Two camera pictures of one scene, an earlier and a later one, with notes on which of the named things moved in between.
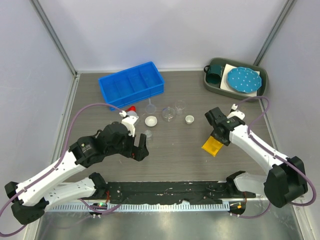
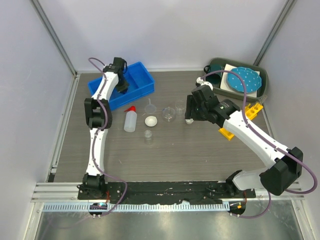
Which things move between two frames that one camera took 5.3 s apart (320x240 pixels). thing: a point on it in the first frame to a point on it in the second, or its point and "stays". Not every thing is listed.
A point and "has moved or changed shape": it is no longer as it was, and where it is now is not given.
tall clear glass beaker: [180, 108] stays
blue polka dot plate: [244, 79] stays
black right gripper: [224, 141] to [189, 105]
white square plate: [224, 84] stays
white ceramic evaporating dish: [151, 121] stays
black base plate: [172, 192] stays
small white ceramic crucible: [189, 119] stays
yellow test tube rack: [212, 146] to [251, 111]
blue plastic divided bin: [132, 85] has moved or changed shape
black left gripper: [136, 152] to [123, 89]
